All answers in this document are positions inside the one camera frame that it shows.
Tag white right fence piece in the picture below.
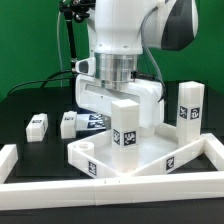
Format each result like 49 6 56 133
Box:
202 133 224 171

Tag fiducial marker sheet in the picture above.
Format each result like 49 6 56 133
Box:
76 114 106 131

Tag white desk top tray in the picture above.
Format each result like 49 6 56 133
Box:
67 123 204 178

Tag white front fence rail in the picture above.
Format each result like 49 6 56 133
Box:
0 172 224 211

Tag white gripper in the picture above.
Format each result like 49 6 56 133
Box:
75 75 164 128

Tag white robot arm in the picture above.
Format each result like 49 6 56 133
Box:
75 0 198 133

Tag white left fence piece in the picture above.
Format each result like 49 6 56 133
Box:
0 144 18 184

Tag white fence piece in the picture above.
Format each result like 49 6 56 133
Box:
0 144 18 184
202 133 224 171

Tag white cable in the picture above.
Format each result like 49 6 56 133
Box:
56 12 64 88

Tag black cable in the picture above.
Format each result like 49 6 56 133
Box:
7 69 73 97

